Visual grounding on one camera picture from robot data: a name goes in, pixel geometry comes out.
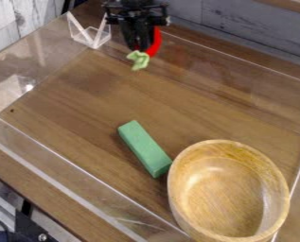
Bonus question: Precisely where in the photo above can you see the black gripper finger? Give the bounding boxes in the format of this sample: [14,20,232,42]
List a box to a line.
[136,20,152,52]
[120,20,139,51]

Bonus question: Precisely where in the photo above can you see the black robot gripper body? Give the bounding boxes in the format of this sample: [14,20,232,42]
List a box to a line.
[103,0,171,26]

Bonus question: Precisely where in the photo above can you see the red plush strawberry toy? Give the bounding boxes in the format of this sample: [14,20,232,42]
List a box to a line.
[128,26,163,71]

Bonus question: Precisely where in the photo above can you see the clear acrylic tray walls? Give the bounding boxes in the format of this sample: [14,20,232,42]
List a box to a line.
[0,18,300,242]

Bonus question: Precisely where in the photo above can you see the green rectangular block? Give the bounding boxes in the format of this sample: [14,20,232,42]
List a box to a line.
[119,120,174,179]

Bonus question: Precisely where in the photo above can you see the wooden bowl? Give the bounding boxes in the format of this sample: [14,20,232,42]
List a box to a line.
[168,140,290,242]

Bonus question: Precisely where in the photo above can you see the black metal table clamp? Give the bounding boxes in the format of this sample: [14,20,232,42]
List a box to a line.
[13,211,58,242]

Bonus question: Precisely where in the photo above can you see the clear acrylic corner bracket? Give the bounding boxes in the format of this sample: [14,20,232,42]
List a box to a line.
[67,12,112,49]

